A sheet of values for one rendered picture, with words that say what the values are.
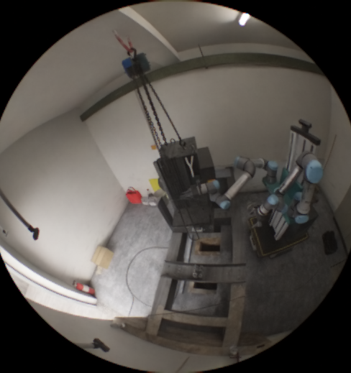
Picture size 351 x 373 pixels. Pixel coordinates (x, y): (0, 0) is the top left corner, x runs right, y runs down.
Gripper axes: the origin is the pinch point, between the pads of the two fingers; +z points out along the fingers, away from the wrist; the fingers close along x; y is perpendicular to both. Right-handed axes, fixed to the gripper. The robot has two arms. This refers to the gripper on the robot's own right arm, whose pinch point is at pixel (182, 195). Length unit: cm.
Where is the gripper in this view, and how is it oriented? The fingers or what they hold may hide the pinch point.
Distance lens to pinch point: 108.0
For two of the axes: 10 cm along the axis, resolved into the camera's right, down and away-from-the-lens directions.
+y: 3.2, 7.6, 5.7
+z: -9.4, 3.1, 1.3
